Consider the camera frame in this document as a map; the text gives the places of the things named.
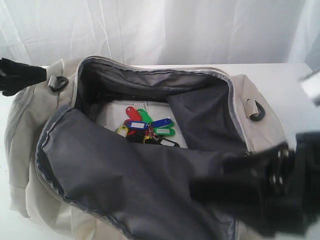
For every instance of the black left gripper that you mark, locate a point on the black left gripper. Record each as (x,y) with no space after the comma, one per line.
(19,76)

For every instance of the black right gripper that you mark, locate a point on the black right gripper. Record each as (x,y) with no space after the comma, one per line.
(290,189)

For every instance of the beige duffel bag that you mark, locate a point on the beige duffel bag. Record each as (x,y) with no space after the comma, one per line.
(87,182)

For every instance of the colourful key tag bunch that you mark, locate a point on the colourful key tag bunch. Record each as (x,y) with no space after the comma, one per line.
(140,128)

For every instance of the white plastic wrapped package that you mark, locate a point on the white plastic wrapped package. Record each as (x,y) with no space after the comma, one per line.
(116,113)

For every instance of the white backdrop curtain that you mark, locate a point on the white backdrop curtain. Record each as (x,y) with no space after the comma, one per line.
(162,32)

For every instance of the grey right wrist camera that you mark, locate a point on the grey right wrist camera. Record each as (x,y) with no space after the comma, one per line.
(310,84)

